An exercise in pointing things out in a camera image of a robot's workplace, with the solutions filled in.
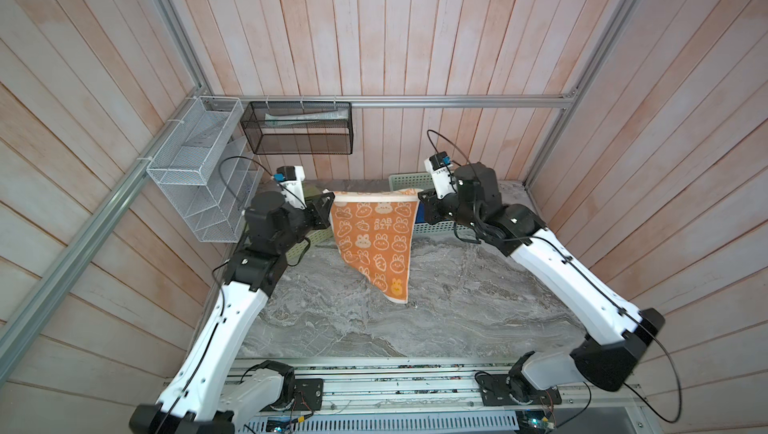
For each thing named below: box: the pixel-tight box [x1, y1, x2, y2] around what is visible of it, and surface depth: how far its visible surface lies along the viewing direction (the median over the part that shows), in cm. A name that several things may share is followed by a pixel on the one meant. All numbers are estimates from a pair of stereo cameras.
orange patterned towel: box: [330, 188, 423, 304], surface depth 90 cm
